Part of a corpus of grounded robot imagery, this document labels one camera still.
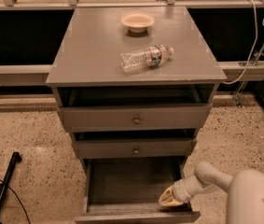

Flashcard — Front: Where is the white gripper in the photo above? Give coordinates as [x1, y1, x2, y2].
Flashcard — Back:
[159, 179, 196, 207]

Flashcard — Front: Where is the grey bottom drawer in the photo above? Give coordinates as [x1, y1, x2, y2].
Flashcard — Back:
[75, 157, 200, 224]

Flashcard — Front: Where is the grey drawer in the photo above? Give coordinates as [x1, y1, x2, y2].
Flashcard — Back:
[73, 138, 197, 159]
[58, 105, 212, 133]
[75, 157, 200, 224]

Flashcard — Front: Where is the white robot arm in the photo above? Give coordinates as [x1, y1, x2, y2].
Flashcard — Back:
[159, 161, 264, 224]

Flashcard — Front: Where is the grey middle drawer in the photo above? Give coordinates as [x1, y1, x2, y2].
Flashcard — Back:
[73, 138, 197, 159]

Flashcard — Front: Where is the grey top drawer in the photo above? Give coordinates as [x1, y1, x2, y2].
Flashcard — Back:
[58, 105, 212, 133]

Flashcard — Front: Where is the grey wooden drawer cabinet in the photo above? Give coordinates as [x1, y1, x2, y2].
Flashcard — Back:
[46, 6, 228, 173]

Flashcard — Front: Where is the clear plastic water bottle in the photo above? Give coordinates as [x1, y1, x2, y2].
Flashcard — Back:
[120, 45, 174, 72]

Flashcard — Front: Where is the black metal stand leg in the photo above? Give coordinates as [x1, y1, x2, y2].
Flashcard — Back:
[0, 151, 23, 224]

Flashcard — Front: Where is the beige paper bowl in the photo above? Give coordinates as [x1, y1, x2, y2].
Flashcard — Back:
[121, 12, 155, 34]

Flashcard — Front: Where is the metal railing frame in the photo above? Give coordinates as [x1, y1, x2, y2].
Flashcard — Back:
[0, 0, 264, 114]

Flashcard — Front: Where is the thin black cable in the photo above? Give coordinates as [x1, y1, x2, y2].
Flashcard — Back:
[0, 164, 32, 224]

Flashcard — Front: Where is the white cable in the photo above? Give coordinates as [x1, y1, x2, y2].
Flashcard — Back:
[221, 0, 264, 86]

